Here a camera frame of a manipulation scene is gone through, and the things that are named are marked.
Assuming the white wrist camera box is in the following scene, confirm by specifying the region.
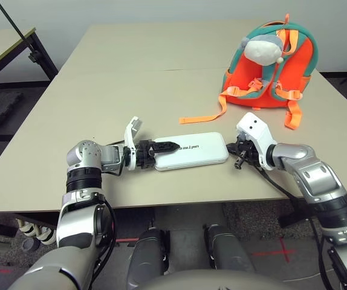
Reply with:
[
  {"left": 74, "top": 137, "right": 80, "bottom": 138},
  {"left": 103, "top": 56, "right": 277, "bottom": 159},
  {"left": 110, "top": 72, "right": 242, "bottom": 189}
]
[
  {"left": 123, "top": 116, "right": 146, "bottom": 170},
  {"left": 236, "top": 112, "right": 279, "bottom": 172}
]

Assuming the white black coiled hose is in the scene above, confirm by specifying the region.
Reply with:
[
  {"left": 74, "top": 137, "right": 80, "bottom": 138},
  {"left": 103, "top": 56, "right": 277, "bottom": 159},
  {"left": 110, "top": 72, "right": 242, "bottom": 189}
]
[{"left": 16, "top": 219, "right": 55, "bottom": 245}]

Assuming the thin black pole with clamp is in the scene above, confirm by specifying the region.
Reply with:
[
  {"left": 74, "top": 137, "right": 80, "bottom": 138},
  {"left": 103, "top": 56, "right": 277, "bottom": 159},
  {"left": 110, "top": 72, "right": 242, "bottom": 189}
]
[{"left": 0, "top": 0, "right": 41, "bottom": 63}]

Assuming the grey robot left leg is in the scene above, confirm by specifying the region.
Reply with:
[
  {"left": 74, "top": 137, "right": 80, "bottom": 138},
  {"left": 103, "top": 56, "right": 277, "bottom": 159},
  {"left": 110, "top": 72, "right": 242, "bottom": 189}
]
[{"left": 126, "top": 228, "right": 171, "bottom": 290}]

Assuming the grey robot torso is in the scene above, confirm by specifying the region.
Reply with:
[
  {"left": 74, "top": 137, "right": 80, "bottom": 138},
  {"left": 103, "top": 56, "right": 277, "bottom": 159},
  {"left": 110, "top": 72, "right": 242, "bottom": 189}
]
[{"left": 140, "top": 269, "right": 295, "bottom": 290}]

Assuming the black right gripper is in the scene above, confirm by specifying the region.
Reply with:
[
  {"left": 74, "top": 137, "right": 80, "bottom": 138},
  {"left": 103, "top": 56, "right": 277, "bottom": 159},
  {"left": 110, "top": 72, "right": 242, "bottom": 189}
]
[{"left": 226, "top": 137, "right": 264, "bottom": 170}]

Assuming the grey robot leg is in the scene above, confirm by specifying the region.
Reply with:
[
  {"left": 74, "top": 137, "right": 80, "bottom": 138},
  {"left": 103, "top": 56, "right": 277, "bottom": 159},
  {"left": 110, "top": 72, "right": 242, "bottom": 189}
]
[
  {"left": 126, "top": 228, "right": 171, "bottom": 290},
  {"left": 203, "top": 223, "right": 256, "bottom": 272}
]

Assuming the grey robot right leg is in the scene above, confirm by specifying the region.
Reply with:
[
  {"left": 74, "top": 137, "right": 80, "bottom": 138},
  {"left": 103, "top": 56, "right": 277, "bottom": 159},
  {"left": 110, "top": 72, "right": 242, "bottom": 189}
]
[{"left": 203, "top": 223, "right": 256, "bottom": 272}]

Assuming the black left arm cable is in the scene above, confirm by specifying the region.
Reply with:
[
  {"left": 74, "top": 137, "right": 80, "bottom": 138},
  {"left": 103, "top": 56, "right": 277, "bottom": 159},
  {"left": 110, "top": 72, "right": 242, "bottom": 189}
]
[{"left": 102, "top": 141, "right": 132, "bottom": 176}]

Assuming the grey white plush pendant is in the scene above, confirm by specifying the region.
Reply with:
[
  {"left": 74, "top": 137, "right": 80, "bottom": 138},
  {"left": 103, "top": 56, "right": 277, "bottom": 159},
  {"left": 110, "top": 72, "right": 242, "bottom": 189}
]
[{"left": 239, "top": 33, "right": 285, "bottom": 66}]

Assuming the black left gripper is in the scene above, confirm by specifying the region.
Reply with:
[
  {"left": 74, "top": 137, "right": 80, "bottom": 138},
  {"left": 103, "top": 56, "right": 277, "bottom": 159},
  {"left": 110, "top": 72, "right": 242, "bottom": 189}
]
[{"left": 135, "top": 140, "right": 181, "bottom": 170}]

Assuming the orange and teal backpack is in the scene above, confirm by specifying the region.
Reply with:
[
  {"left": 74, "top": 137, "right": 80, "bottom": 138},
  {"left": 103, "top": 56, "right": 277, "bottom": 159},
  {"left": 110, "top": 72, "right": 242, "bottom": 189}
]
[{"left": 178, "top": 13, "right": 318, "bottom": 131}]

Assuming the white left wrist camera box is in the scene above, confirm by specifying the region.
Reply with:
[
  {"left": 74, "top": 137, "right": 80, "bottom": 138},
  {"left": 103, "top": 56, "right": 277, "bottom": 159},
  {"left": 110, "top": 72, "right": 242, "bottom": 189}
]
[{"left": 123, "top": 116, "right": 146, "bottom": 170}]

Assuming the white pencil case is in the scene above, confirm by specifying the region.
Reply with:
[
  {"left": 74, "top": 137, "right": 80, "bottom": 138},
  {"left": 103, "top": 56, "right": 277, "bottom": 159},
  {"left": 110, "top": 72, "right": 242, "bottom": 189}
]
[{"left": 152, "top": 131, "right": 230, "bottom": 172}]

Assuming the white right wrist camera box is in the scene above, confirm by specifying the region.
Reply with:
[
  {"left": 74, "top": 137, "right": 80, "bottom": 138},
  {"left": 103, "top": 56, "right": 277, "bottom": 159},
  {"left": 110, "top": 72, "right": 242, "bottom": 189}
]
[{"left": 236, "top": 112, "right": 279, "bottom": 172}]

